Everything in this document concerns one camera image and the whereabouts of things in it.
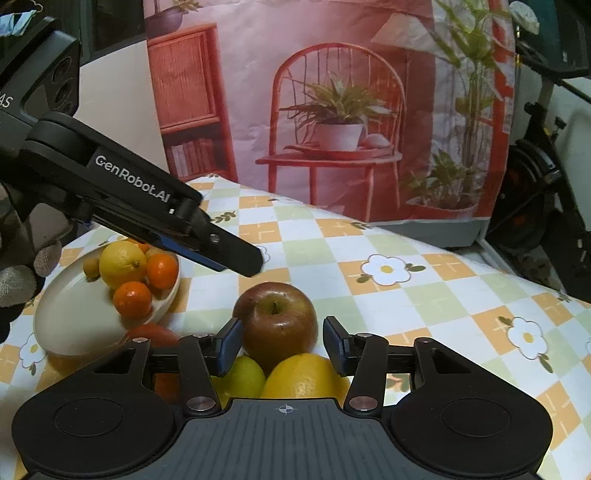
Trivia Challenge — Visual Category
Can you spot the black exercise bike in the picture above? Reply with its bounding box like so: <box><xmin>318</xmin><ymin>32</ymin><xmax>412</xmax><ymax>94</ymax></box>
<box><xmin>484</xmin><ymin>25</ymin><xmax>591</xmax><ymax>306</ymax></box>

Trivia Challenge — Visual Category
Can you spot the dark red apple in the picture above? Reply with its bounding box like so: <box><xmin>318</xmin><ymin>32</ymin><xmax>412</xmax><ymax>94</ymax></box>
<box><xmin>232</xmin><ymin>281</ymin><xmax>319</xmax><ymax>368</ymax></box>

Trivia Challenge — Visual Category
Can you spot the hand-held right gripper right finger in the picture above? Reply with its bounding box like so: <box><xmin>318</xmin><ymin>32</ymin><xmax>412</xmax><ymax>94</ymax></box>
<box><xmin>323</xmin><ymin>316</ymin><xmax>500</xmax><ymax>413</ymax></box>

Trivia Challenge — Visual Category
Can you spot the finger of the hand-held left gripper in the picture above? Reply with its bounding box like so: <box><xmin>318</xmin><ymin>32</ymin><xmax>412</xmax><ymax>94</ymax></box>
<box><xmin>184</xmin><ymin>209</ymin><xmax>265</xmax><ymax>278</ymax></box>
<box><xmin>154</xmin><ymin>232</ymin><xmax>228</xmax><ymax>273</ymax></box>

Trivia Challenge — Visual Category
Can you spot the light blue cloth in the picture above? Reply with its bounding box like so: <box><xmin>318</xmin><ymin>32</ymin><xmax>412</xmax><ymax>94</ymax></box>
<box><xmin>0</xmin><ymin>8</ymin><xmax>38</xmax><ymax>38</ymax></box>

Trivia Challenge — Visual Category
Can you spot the beige round plate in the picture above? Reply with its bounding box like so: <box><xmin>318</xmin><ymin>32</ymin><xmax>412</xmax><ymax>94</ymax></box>
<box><xmin>33</xmin><ymin>239</ymin><xmax>182</xmax><ymax>357</ymax></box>

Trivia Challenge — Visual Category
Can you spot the person's left hand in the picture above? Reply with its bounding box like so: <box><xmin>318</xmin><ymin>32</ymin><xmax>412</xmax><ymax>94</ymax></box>
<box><xmin>0</xmin><ymin>181</ymin><xmax>75</xmax><ymax>343</ymax></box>

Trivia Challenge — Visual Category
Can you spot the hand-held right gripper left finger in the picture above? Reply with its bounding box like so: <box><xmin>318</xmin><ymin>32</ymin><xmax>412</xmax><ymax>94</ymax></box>
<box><xmin>90</xmin><ymin>318</ymin><xmax>245</xmax><ymax>413</ymax></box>

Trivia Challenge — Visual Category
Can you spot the checked floral tablecloth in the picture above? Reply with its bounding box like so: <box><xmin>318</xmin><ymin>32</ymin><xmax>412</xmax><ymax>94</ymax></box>
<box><xmin>0</xmin><ymin>173</ymin><xmax>591</xmax><ymax>480</ymax></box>

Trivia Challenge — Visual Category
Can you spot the printed backdrop cloth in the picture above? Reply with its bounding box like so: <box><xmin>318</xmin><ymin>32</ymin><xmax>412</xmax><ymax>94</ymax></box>
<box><xmin>142</xmin><ymin>0</ymin><xmax>519</xmax><ymax>237</ymax></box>

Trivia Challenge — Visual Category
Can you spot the yellow lemon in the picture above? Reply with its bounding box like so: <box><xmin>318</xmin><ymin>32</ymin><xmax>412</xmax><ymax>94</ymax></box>
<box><xmin>259</xmin><ymin>353</ymin><xmax>352</xmax><ymax>400</ymax></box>
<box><xmin>99</xmin><ymin>240</ymin><xmax>148</xmax><ymax>291</ymax></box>

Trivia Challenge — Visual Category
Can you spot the yellowish green apple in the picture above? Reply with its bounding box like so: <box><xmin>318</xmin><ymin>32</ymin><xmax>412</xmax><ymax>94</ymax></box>
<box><xmin>211</xmin><ymin>354</ymin><xmax>267</xmax><ymax>410</ymax></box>

